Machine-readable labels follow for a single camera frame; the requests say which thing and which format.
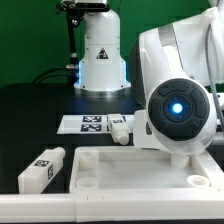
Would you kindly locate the white front fence bar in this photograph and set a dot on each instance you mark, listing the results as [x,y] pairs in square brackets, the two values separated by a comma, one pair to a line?
[154,205]

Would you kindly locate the white right fence bar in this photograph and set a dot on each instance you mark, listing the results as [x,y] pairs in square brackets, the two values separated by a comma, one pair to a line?
[209,168]

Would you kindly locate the black camera on stand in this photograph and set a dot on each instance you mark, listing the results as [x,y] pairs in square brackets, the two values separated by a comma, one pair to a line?
[75,11]

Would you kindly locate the white desk top tray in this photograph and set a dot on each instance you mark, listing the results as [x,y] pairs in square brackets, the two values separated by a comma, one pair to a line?
[131,168]

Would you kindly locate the white fence bar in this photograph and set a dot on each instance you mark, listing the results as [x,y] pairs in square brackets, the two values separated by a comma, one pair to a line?
[209,168]
[154,205]

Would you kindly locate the white marker sheet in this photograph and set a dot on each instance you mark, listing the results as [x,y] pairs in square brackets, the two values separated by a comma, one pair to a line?
[83,124]

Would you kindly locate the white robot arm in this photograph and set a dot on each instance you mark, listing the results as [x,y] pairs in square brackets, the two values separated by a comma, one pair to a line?
[168,71]

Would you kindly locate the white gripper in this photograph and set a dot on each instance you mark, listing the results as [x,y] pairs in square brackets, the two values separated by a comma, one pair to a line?
[143,137]

